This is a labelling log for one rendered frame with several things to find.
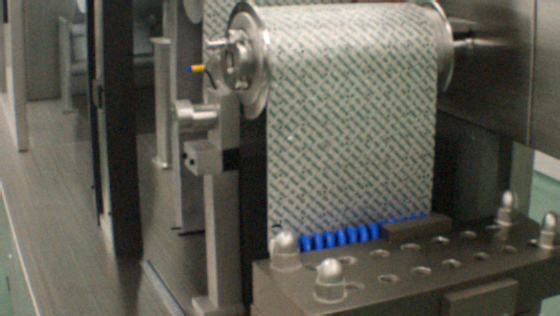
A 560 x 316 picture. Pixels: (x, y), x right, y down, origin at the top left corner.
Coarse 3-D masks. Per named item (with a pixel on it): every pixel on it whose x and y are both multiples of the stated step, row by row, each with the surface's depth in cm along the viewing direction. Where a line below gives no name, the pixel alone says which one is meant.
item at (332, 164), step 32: (384, 96) 105; (416, 96) 107; (288, 128) 101; (320, 128) 102; (352, 128) 104; (384, 128) 106; (416, 128) 108; (288, 160) 102; (320, 160) 103; (352, 160) 105; (384, 160) 107; (416, 160) 109; (288, 192) 103; (320, 192) 105; (352, 192) 107; (384, 192) 109; (416, 192) 111; (288, 224) 104; (320, 224) 106; (352, 224) 108
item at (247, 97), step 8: (424, 8) 110; (240, 16) 102; (248, 16) 100; (432, 16) 108; (232, 24) 105; (240, 24) 102; (248, 24) 100; (432, 24) 107; (248, 32) 100; (256, 32) 98; (440, 32) 107; (256, 40) 98; (440, 40) 107; (256, 48) 98; (440, 48) 107; (256, 56) 98; (440, 56) 107; (256, 64) 99; (440, 64) 108; (256, 72) 99; (440, 72) 109; (256, 80) 99; (256, 88) 100; (240, 96) 105; (248, 96) 102; (256, 96) 100; (248, 104) 103
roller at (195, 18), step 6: (186, 0) 127; (192, 0) 124; (198, 0) 121; (354, 0) 128; (186, 6) 127; (192, 6) 124; (198, 6) 122; (186, 12) 128; (192, 12) 125; (198, 12) 122; (192, 18) 125; (198, 18) 122
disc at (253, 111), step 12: (240, 0) 102; (240, 12) 102; (252, 12) 99; (228, 24) 107; (264, 24) 97; (264, 36) 96; (264, 48) 97; (264, 60) 97; (264, 72) 97; (264, 84) 98; (264, 96) 98; (240, 108) 106; (252, 108) 102
